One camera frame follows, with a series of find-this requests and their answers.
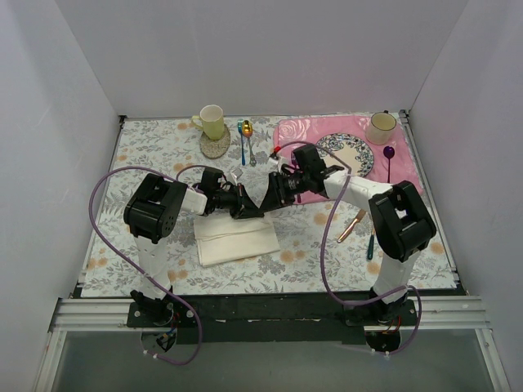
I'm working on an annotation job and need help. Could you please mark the white cloth napkin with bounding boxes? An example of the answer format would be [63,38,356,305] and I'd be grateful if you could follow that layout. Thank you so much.
[194,214,280,267]

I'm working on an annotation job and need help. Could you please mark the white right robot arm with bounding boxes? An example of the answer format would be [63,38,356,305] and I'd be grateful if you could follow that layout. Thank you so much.
[260,142,436,325]

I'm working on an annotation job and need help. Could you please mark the woven round coaster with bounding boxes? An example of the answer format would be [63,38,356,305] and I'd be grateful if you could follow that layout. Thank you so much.
[199,124,231,159]

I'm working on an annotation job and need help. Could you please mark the blue floral plate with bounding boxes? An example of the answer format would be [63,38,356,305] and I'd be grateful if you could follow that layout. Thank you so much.
[316,133,374,177]

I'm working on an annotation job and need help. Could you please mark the yellow green mug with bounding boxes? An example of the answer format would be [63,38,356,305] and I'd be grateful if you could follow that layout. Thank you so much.
[191,105,225,140]

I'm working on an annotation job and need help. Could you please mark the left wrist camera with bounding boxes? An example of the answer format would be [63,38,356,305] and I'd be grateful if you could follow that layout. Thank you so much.
[228,167,244,185]

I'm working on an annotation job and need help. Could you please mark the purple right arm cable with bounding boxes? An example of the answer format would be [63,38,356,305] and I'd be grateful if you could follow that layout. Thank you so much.
[271,140,422,357]

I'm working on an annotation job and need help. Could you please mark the blue fork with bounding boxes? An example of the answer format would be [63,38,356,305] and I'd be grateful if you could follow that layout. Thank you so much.
[237,119,246,166]

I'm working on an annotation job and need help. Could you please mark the rose gold knife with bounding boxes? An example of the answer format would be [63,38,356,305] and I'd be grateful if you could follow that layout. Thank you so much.
[337,209,366,243]

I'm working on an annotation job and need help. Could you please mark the rainbow gold spoon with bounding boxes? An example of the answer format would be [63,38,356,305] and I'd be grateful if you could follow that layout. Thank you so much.
[242,120,257,167]

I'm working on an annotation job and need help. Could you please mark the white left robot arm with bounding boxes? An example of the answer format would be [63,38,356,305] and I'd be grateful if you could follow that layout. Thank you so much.
[123,167,263,327]

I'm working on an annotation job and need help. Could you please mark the purple spoon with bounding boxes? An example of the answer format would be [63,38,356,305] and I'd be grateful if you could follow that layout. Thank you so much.
[383,145,396,182]

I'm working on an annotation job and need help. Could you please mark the cream enamel mug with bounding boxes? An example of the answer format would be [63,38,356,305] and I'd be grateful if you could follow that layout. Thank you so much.
[365,110,397,145]

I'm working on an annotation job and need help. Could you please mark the pink floral placemat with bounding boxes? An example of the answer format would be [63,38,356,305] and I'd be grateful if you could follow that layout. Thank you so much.
[273,114,423,193]

